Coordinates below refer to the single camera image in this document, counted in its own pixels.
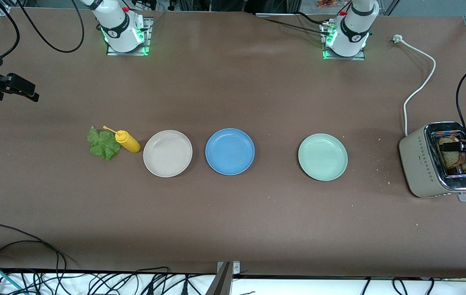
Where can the green lettuce leaf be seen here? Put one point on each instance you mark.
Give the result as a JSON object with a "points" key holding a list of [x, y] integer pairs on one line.
{"points": [[103, 145]]}

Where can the yellow mustard squeeze bottle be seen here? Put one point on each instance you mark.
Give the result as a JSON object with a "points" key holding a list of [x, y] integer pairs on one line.
{"points": [[128, 141]]}

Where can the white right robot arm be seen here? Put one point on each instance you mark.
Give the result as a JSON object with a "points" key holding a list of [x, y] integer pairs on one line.
{"points": [[118, 24]]}

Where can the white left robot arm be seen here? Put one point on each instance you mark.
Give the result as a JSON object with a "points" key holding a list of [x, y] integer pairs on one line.
{"points": [[353, 28]]}

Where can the pale green plate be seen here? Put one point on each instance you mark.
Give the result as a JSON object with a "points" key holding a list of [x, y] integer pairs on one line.
{"points": [[323, 157]]}

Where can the beige plate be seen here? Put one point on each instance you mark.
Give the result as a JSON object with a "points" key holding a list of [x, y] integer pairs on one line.
{"points": [[167, 153]]}

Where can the blue plate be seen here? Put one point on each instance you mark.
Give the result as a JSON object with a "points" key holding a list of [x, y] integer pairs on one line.
{"points": [[230, 151]]}

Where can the beige chrome two-slot toaster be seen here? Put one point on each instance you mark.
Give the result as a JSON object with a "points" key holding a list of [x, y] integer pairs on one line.
{"points": [[419, 164]]}

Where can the colourful snack packet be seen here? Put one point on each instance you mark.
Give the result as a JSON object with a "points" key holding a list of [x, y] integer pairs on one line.
{"points": [[331, 3]]}

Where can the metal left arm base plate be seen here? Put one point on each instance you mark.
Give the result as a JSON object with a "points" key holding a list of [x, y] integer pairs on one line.
{"points": [[360, 56]]}

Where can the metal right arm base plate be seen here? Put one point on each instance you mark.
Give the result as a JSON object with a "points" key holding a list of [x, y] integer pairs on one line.
{"points": [[144, 49]]}

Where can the aluminium profile bracket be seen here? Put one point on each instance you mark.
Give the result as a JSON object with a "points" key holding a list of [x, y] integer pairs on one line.
{"points": [[222, 282]]}

